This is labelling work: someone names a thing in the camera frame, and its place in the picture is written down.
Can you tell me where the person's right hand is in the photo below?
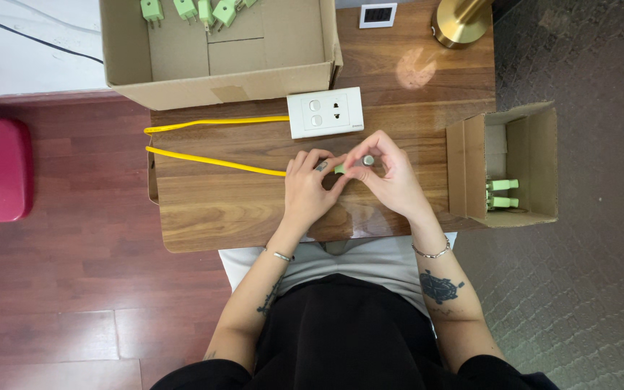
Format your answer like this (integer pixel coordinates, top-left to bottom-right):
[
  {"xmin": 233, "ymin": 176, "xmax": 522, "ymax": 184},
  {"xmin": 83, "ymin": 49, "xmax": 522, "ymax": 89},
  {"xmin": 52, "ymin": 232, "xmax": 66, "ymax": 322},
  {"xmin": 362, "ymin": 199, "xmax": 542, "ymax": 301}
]
[{"xmin": 343, "ymin": 130, "xmax": 433, "ymax": 222}]

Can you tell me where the person's left hand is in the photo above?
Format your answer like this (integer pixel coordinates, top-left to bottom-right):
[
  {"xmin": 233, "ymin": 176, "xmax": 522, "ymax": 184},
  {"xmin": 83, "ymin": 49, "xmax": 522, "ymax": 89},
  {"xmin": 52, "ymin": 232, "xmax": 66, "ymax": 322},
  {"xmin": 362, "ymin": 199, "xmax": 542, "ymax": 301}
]
[{"xmin": 282, "ymin": 148, "xmax": 352, "ymax": 229}]

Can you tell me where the yellow cable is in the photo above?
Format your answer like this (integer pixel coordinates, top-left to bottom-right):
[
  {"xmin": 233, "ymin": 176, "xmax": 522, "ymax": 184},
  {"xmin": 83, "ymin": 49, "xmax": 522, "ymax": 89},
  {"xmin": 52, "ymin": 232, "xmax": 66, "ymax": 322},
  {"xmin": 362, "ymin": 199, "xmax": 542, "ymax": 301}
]
[{"xmin": 144, "ymin": 115, "xmax": 291, "ymax": 178}]

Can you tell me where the small cardboard box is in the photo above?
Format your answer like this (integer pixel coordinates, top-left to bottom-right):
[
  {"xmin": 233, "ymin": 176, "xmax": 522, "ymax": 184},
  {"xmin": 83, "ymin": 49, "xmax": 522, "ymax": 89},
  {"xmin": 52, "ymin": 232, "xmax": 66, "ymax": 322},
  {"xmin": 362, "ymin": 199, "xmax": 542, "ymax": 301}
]
[{"xmin": 445, "ymin": 101, "xmax": 559, "ymax": 228}]

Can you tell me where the large cardboard box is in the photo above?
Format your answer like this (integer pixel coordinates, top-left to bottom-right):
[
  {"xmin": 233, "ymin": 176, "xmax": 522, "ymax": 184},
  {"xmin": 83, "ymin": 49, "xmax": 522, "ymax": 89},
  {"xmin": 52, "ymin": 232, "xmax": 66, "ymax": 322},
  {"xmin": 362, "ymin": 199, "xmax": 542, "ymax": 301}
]
[{"xmin": 99, "ymin": 0, "xmax": 344, "ymax": 111}]

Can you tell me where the person's black shirt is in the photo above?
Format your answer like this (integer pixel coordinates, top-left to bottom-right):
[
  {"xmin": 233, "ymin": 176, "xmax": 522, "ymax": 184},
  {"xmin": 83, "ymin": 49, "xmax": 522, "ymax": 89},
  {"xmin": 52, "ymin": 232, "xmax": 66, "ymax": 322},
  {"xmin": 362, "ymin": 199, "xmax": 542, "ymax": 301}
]
[{"xmin": 149, "ymin": 273, "xmax": 562, "ymax": 390}]

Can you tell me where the white digital clock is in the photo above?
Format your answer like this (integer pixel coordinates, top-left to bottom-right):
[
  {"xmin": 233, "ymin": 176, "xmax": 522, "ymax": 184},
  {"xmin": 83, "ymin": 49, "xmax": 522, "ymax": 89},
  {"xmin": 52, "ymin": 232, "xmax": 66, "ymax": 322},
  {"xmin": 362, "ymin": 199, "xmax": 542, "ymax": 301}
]
[{"xmin": 359, "ymin": 3, "xmax": 398, "ymax": 29}]

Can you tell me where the brass lamp base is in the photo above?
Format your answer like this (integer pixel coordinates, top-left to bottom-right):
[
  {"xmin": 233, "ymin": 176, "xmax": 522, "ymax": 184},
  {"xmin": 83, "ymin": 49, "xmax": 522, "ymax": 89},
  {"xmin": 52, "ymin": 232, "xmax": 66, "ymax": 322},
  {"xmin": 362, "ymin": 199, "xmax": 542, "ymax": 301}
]
[{"xmin": 431, "ymin": 0, "xmax": 494, "ymax": 49}]

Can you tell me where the silver bangle bracelet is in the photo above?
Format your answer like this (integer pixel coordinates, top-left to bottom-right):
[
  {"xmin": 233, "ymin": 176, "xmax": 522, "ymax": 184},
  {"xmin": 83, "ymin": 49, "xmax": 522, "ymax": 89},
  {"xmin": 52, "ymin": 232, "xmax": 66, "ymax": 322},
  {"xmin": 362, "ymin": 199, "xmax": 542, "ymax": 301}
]
[{"xmin": 264, "ymin": 246, "xmax": 295, "ymax": 263}]

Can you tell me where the silver chain bracelet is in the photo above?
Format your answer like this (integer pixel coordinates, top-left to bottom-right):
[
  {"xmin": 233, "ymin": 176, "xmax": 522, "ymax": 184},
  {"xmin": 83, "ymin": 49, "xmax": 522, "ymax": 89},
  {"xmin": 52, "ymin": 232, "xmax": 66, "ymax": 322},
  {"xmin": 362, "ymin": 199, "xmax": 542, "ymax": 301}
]
[{"xmin": 412, "ymin": 235, "xmax": 451, "ymax": 260}]

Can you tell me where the white socket switch panel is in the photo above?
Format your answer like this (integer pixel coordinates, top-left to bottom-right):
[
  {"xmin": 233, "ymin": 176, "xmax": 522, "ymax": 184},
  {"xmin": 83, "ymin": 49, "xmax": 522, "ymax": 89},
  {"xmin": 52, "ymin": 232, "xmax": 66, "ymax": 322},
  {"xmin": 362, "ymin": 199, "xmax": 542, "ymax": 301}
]
[{"xmin": 286, "ymin": 87, "xmax": 365, "ymax": 140}]

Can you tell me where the white cable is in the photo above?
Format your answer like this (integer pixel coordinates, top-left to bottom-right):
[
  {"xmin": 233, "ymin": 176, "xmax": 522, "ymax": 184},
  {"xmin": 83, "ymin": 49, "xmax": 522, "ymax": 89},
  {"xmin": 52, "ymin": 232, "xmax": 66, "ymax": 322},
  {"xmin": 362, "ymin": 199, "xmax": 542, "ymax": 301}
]
[{"xmin": 3, "ymin": 0, "xmax": 101, "ymax": 36}]

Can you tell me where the black cable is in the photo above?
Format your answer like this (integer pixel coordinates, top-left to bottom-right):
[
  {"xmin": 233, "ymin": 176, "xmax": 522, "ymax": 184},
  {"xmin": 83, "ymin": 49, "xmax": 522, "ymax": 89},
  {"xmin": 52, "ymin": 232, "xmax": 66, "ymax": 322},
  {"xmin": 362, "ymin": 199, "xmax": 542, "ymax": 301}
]
[{"xmin": 0, "ymin": 10, "xmax": 104, "ymax": 65}]

